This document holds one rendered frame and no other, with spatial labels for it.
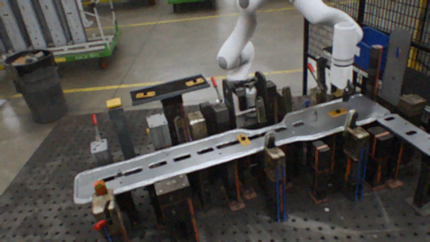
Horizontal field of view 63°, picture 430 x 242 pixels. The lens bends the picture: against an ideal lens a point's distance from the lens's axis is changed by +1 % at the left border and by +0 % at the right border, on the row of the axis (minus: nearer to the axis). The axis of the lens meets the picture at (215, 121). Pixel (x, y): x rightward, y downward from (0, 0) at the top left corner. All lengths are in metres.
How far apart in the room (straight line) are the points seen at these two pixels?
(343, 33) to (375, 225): 0.77
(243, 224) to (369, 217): 0.52
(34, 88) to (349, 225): 3.41
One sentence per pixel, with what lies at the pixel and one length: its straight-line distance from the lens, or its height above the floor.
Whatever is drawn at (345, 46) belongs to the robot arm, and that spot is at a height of 1.33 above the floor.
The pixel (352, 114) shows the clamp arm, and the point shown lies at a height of 1.11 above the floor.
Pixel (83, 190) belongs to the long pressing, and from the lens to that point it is 1.47.
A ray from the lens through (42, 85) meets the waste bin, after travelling 4.16.
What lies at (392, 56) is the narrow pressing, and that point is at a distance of 1.78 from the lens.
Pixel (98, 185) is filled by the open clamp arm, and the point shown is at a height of 1.10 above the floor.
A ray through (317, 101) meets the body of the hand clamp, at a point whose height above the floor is 1.00.
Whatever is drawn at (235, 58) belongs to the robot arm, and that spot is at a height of 1.18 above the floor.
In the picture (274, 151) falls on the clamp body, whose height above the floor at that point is 1.04.
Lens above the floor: 1.88
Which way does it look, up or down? 32 degrees down
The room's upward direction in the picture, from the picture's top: 8 degrees counter-clockwise
